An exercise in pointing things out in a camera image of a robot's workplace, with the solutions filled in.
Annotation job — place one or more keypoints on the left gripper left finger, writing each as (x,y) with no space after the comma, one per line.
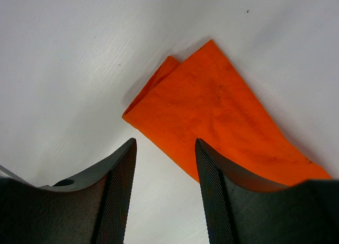
(89,207)

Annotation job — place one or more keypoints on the aluminium front rail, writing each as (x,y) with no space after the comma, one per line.
(5,173)

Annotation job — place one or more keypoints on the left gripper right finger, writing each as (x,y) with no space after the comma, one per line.
(243,207)

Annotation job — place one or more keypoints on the orange t shirt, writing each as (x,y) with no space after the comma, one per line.
(204,97)

